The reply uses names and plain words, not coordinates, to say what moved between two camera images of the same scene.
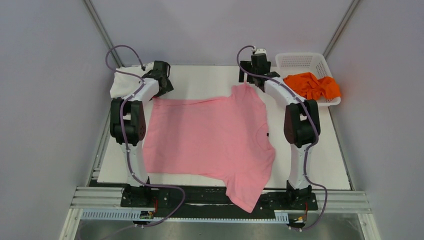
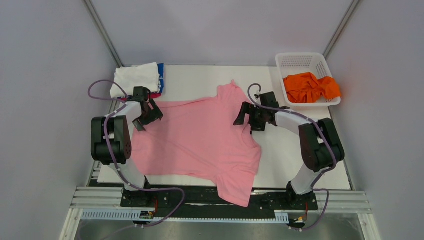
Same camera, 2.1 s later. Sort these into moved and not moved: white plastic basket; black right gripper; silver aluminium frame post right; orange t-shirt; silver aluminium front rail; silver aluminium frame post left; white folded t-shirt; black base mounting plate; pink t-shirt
Moved: pink t-shirt; black right gripper
Not moved: white folded t-shirt; silver aluminium frame post right; orange t-shirt; silver aluminium front rail; black base mounting plate; white plastic basket; silver aluminium frame post left
